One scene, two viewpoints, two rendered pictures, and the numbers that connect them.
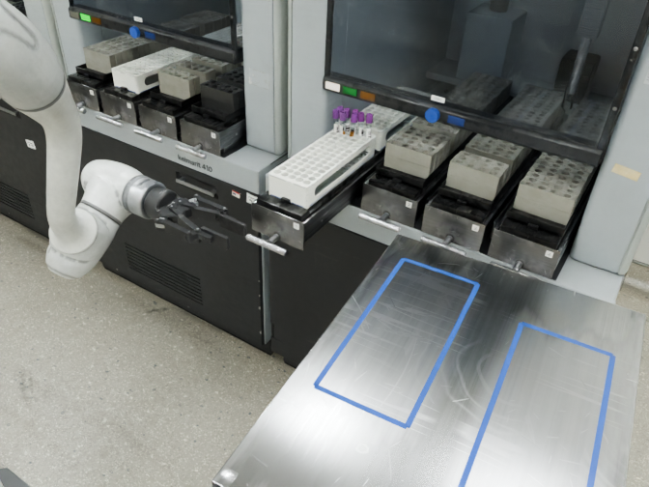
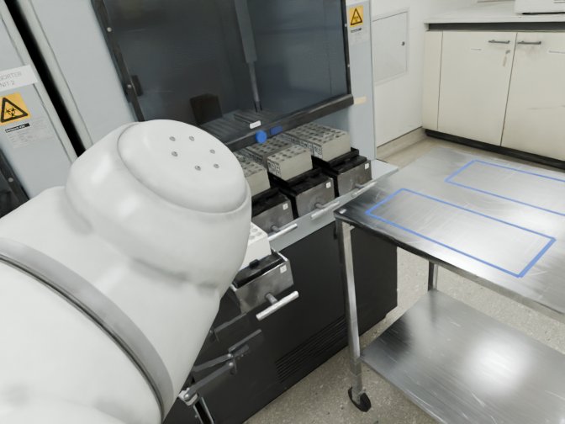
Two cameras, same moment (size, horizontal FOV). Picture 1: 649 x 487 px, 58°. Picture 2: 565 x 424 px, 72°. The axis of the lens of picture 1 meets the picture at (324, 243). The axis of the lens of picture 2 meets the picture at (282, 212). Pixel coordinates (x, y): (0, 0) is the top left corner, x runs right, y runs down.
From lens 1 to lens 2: 90 cm
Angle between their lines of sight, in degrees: 49
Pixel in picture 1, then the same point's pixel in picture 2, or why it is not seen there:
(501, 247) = (345, 184)
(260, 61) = not seen: hidden behind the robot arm
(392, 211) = (276, 221)
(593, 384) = (499, 169)
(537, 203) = (334, 149)
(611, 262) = (371, 155)
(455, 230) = (318, 197)
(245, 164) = not seen: hidden behind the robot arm
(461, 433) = (553, 219)
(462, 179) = (290, 169)
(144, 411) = not seen: outside the picture
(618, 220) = (366, 129)
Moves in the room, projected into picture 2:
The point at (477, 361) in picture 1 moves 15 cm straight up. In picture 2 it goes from (483, 201) to (491, 139)
